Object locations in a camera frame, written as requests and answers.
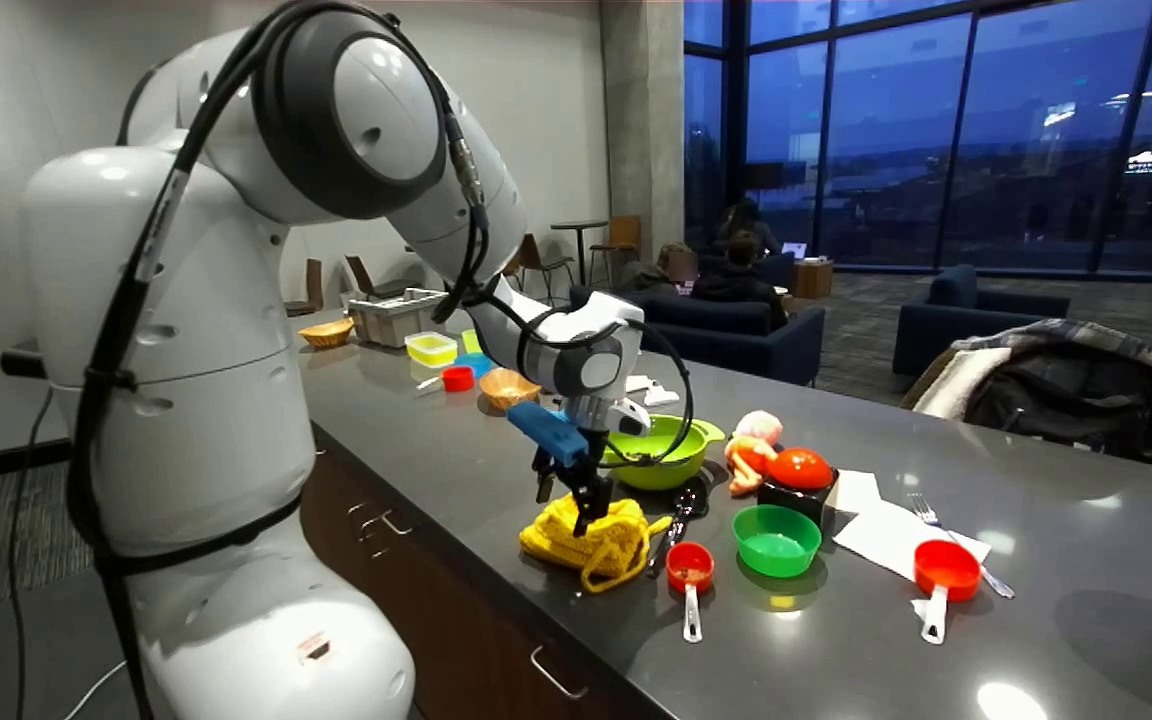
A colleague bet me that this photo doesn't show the lime green plastic bowl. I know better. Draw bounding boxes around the lime green plastic bowl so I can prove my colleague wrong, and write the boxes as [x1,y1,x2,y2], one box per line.
[598,414,728,495]

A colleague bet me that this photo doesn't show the black camera on tripod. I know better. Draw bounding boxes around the black camera on tripod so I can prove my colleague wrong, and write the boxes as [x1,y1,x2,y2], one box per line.
[0,339,53,385]

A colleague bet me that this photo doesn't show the small red measuring cup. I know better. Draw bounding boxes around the small red measuring cup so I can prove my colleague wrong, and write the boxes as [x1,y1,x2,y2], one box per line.
[666,538,719,647]

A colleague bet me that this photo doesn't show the grey white jacket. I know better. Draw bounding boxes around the grey white jacket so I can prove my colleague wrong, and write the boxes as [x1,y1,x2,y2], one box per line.
[906,316,1152,473]

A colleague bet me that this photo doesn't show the wooden box side table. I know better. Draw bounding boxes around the wooden box side table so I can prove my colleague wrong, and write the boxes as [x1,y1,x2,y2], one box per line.
[792,251,838,304]

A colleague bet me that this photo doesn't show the navy blue armchair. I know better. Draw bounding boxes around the navy blue armchair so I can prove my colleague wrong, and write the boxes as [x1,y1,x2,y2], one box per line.
[887,266,1072,382]

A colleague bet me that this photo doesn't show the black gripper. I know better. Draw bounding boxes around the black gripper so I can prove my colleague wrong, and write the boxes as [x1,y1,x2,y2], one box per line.
[527,428,616,542]

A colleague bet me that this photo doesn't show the seated person dark clothes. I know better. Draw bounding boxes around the seated person dark clothes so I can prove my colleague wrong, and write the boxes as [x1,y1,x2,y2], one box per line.
[691,195,790,304]

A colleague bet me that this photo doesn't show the metal tray container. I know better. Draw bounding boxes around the metal tray container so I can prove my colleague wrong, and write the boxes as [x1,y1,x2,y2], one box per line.
[345,289,453,352]

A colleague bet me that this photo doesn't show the large red measuring cup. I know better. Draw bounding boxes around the large red measuring cup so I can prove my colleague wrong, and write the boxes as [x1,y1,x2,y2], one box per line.
[908,538,990,647]

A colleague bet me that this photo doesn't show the small white paper sheet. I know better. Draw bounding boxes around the small white paper sheet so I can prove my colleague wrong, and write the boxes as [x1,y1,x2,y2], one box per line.
[830,469,887,519]

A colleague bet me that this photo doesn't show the orange red toy ball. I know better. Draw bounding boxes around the orange red toy ball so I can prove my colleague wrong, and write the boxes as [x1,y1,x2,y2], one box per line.
[759,446,842,495]

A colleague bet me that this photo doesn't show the brown counter cabinet drawers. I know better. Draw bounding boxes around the brown counter cabinet drawers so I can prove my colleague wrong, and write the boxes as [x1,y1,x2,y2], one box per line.
[296,435,668,720]

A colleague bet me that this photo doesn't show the tan woven basket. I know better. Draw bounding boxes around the tan woven basket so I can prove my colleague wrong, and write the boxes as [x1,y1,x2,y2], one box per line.
[475,366,550,420]

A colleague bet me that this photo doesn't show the seated person facing forward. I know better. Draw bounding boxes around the seated person facing forward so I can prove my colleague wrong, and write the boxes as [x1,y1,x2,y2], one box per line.
[632,240,700,300]

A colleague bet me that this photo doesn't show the large white paper sheet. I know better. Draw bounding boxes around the large white paper sheet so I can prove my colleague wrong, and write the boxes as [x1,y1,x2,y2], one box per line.
[833,500,994,587]

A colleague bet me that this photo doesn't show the yellow round bowl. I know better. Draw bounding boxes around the yellow round bowl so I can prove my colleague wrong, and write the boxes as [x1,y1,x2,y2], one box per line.
[301,316,360,355]

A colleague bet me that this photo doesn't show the small black box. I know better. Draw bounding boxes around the small black box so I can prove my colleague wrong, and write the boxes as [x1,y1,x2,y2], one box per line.
[754,475,838,527]

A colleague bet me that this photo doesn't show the tall dark bistro table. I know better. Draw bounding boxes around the tall dark bistro table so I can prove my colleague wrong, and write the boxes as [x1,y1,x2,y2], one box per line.
[550,217,612,293]

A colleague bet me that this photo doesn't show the grey concrete pillar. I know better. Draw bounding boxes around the grey concrete pillar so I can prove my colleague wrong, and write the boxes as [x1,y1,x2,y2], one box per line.
[598,0,690,258]

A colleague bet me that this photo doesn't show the yellow crocheted cloth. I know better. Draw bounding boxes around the yellow crocheted cloth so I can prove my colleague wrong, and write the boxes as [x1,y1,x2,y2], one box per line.
[515,492,676,599]

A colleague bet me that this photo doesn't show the black kitchen utensil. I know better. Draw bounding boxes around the black kitchen utensil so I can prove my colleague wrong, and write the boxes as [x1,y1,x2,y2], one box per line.
[657,475,718,577]

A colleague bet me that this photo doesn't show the yellow plastic container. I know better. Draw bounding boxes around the yellow plastic container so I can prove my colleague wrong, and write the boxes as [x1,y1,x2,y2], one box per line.
[400,329,459,372]

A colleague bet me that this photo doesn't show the wooden background chair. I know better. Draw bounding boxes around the wooden background chair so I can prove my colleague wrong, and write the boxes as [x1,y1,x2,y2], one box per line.
[602,212,648,259]

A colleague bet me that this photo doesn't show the navy blue sofa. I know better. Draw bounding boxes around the navy blue sofa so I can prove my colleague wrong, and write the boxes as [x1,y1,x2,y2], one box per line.
[630,293,830,387]

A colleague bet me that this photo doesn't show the small green plastic bowl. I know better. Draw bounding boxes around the small green plastic bowl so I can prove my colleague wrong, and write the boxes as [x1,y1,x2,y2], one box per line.
[728,500,830,586]

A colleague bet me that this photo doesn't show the white round toy food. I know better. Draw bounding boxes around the white round toy food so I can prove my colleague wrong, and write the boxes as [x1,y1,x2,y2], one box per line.
[731,407,790,451]

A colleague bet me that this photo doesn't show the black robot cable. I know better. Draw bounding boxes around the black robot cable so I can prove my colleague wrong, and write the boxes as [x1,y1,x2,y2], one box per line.
[65,0,698,720]

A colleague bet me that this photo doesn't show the large glass window wall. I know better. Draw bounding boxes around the large glass window wall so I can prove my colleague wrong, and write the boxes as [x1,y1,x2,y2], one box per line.
[686,0,1152,285]

